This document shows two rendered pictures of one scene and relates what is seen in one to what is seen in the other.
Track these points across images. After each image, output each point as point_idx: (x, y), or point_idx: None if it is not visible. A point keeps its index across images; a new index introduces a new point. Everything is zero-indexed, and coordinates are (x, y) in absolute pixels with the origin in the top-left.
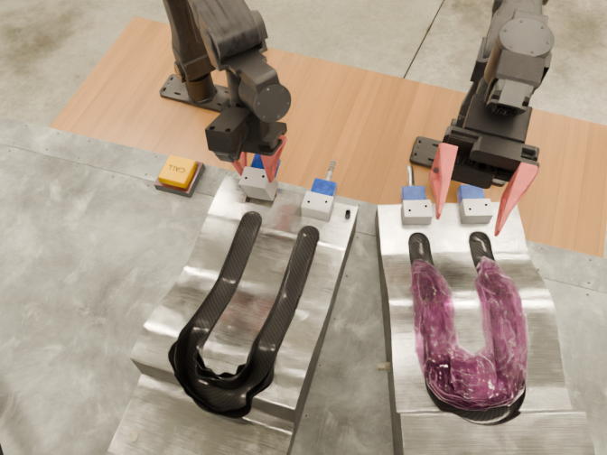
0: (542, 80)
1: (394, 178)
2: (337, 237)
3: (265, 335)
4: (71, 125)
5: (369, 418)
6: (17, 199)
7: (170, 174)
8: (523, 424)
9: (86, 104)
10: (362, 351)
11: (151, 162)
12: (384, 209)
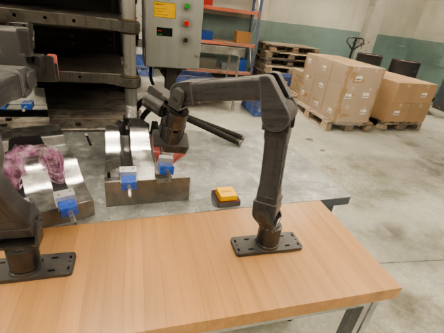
0: None
1: (86, 240)
2: (111, 170)
3: (127, 137)
4: (312, 204)
5: (78, 160)
6: (285, 174)
7: (226, 188)
8: (8, 139)
9: (322, 215)
10: (86, 172)
11: (248, 201)
12: (88, 198)
